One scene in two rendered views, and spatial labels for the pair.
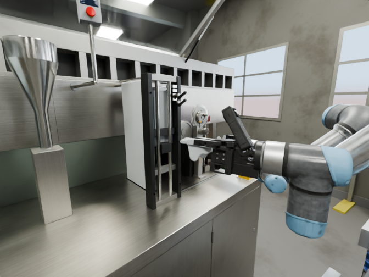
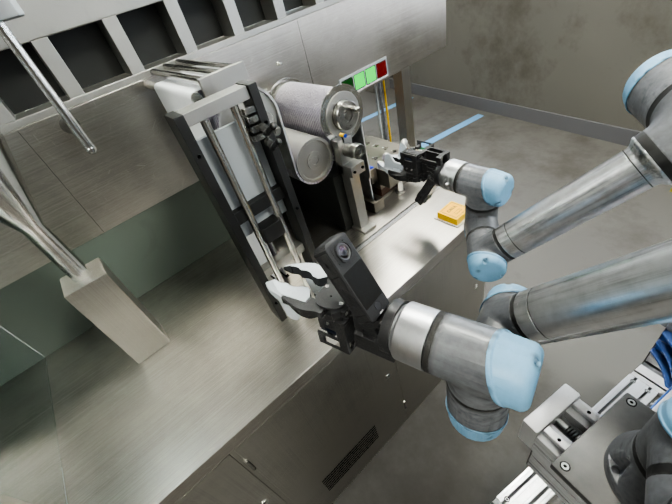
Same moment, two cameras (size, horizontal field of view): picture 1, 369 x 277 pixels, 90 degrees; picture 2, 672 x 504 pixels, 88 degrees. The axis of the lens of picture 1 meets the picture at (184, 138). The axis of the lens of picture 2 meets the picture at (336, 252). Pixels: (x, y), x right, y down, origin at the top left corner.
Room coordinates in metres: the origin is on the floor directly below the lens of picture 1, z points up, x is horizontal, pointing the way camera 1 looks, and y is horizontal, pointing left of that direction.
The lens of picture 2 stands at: (0.15, -0.20, 1.59)
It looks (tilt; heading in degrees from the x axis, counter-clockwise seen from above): 41 degrees down; 14
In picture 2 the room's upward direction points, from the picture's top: 17 degrees counter-clockwise
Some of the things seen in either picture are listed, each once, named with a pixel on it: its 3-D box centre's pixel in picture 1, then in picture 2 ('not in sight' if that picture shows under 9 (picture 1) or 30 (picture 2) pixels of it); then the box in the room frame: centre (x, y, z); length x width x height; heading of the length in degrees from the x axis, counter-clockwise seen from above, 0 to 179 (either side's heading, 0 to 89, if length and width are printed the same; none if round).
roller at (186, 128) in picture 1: (170, 129); (289, 150); (1.09, 0.08, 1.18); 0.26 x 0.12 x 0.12; 44
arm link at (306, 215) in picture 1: (306, 203); (480, 387); (0.38, -0.27, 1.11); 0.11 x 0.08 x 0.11; 150
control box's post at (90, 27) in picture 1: (93, 54); (49, 93); (0.73, 0.33, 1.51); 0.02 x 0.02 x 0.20
